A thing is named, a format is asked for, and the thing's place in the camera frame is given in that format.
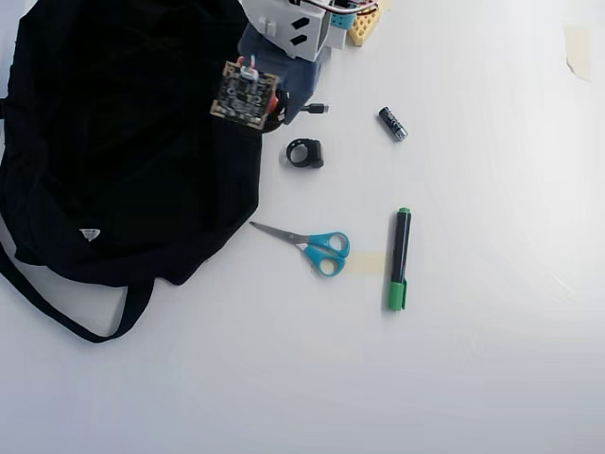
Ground black fabric bag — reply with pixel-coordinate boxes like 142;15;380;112
0;0;264;344

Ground camera circuit board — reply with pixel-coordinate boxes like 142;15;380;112
208;60;281;131

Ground black silver battery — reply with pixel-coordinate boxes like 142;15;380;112
377;106;409;143

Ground green black marker pen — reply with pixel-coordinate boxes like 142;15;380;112
386;206;413;312

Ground navy gripper finger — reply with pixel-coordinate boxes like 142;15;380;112
278;63;322;126

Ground black braided USB cable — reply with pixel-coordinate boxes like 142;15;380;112
262;88;332;134

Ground red white servo wire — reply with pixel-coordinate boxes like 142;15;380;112
287;0;382;14

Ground torn beige masking tape piece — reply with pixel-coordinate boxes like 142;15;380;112
563;25;594;83

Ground black ring strap device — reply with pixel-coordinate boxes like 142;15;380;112
285;136;326;171

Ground yellow perforated robot base part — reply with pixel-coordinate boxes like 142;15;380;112
346;8;383;48

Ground white navy gripper body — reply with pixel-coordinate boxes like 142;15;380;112
237;0;333;77

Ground blue handled scissors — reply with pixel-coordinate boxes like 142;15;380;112
249;220;352;278

